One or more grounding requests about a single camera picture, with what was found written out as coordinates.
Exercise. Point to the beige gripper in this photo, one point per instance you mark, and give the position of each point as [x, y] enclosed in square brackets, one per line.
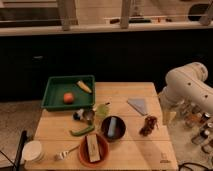
[168, 112]

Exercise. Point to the small metal cup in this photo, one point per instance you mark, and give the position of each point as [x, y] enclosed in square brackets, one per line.
[89, 116]

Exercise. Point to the grey blue block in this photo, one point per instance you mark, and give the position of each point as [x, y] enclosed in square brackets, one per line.
[112, 127]

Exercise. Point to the dark brown bowl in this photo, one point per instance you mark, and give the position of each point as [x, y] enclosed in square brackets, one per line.
[119, 131]

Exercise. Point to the black white small toy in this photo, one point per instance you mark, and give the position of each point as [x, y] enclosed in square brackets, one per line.
[78, 115]

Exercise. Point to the terracotta orange bowl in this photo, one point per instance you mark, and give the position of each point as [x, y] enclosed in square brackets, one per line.
[83, 155]

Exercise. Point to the wooden block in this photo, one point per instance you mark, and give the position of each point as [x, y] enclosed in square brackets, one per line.
[93, 148]

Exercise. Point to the green pear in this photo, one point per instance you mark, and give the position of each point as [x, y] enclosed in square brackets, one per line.
[102, 110]

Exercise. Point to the grey triangular cloth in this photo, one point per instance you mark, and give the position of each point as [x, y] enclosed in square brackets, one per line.
[139, 105]

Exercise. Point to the green plastic tray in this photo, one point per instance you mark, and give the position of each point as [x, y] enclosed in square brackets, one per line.
[58, 86]

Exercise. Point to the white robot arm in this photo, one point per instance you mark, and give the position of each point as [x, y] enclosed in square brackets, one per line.
[186, 83]

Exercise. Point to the spice bottle rack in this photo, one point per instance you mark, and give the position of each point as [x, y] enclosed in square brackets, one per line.
[195, 119]

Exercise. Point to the brown dried grape bunch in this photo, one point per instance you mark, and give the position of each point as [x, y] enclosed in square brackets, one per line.
[149, 125]

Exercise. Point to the black pole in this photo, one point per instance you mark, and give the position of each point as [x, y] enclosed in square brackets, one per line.
[21, 144]

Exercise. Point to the red orange apple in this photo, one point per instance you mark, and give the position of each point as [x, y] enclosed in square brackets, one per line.
[68, 98]

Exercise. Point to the green chili pepper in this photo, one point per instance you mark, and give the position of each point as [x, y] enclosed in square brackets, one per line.
[82, 132]

